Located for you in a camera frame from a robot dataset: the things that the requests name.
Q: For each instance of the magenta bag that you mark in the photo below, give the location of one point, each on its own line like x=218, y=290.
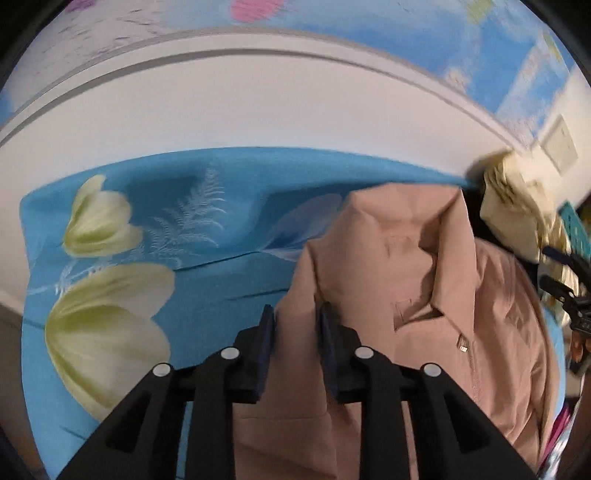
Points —
x=559, y=436

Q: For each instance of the cream yellow garment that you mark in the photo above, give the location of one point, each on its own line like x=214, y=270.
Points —
x=523, y=216

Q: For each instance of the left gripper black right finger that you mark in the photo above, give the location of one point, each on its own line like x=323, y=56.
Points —
x=416, y=423

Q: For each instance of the white double wall socket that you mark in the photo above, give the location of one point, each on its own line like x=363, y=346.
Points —
x=559, y=146

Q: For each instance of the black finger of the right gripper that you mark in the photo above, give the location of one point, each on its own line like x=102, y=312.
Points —
x=579, y=265
x=559, y=291

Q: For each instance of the turquoise perforated plastic basket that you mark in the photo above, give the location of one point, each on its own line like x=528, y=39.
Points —
x=575, y=230

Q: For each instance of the colourful wall map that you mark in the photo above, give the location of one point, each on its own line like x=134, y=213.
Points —
x=497, y=53

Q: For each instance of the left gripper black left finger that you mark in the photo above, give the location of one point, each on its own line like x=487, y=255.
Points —
x=180, y=416

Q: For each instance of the blue floral bed sheet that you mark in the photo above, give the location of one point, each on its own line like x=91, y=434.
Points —
x=228, y=222

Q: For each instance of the pink jacket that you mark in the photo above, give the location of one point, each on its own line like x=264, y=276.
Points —
x=402, y=267

